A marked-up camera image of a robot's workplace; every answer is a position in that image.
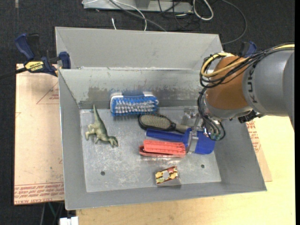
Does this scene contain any brown cardboard board red print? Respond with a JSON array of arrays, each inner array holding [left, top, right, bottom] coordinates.
[[14, 63, 273, 206]]

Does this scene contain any red ridged plastic block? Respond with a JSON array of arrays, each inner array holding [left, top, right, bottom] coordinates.
[[138, 139, 187, 158]]

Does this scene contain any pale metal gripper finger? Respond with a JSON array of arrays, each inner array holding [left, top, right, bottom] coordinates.
[[187, 135, 199, 154], [190, 114, 202, 136]]

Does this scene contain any blue and white scrub brush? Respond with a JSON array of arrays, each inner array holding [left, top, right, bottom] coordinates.
[[109, 91, 160, 117]]

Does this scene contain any green toy dinosaur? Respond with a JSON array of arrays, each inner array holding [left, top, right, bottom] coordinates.
[[84, 104, 119, 148]]

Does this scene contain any colourful printed wedge box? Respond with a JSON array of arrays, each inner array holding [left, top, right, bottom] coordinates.
[[154, 165, 182, 187]]

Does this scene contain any black cylinder on white bracket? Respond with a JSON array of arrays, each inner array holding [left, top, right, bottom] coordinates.
[[238, 110, 263, 124]]

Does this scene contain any blue plastic tool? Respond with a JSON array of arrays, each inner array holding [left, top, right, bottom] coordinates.
[[146, 127, 216, 155]]

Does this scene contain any grey metal bin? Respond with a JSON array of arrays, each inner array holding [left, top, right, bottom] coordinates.
[[55, 26, 268, 210]]

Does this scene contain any black hairbrush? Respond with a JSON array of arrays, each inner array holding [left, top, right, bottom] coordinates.
[[137, 114, 191, 134]]

